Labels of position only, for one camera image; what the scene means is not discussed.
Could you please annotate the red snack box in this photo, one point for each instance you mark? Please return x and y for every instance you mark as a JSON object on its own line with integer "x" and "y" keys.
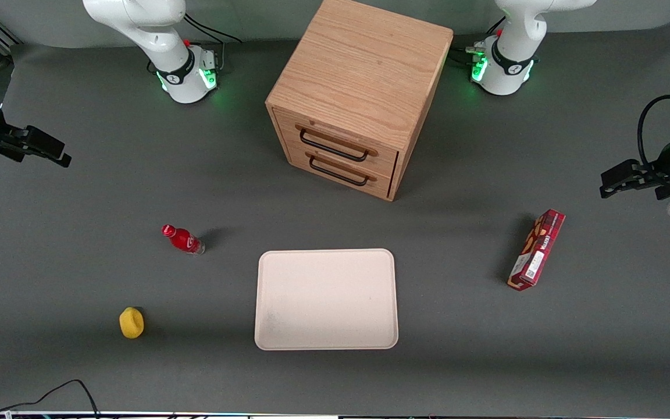
{"x": 538, "y": 250}

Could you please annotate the yellow lemon-shaped object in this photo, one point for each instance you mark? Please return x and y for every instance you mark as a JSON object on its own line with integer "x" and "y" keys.
{"x": 131, "y": 323}

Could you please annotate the wooden two-drawer cabinet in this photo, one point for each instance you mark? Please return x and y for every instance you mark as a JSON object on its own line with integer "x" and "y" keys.
{"x": 364, "y": 64}

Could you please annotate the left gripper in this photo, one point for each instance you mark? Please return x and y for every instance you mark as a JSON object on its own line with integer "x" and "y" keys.
{"x": 665, "y": 162}

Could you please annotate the beige rectangular tray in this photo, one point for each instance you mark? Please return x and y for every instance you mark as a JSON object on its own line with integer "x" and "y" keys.
{"x": 326, "y": 299}

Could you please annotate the small red bottle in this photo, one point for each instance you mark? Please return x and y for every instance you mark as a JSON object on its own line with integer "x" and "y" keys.
{"x": 184, "y": 239}

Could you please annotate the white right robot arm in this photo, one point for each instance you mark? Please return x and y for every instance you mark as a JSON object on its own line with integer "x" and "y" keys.
{"x": 166, "y": 35}

